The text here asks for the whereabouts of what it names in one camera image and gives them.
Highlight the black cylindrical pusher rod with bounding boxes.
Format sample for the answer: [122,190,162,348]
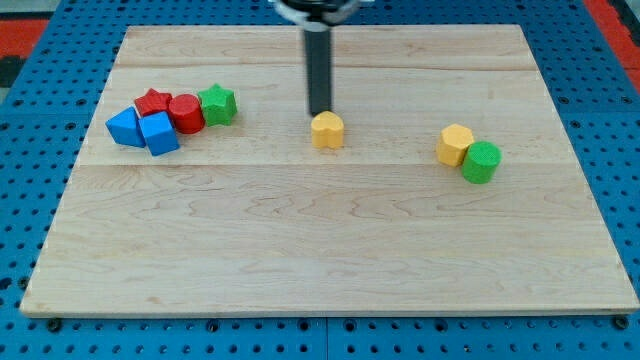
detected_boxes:
[304,22,333,116]

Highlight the green cylinder block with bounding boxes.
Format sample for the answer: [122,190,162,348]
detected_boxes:
[461,141,502,184]

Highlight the blue triangle block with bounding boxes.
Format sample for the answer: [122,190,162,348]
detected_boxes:
[106,106,146,148]

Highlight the red cylinder block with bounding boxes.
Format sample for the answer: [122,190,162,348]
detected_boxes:
[168,94,205,134]

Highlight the light wooden board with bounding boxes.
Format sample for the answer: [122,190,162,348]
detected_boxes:
[20,25,639,318]

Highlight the red star block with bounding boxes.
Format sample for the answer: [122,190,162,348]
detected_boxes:
[134,88,173,117]

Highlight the yellow heart block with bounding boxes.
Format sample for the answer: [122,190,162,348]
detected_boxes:
[311,111,344,149]

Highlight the yellow hexagon block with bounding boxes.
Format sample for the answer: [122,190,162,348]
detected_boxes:
[436,124,474,167]

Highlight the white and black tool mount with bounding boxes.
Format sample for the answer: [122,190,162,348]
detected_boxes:
[272,0,361,25]

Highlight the blue cube block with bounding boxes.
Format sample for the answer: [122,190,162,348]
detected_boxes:
[139,112,180,156]

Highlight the green star block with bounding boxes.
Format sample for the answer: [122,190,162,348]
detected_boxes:
[197,83,237,127]

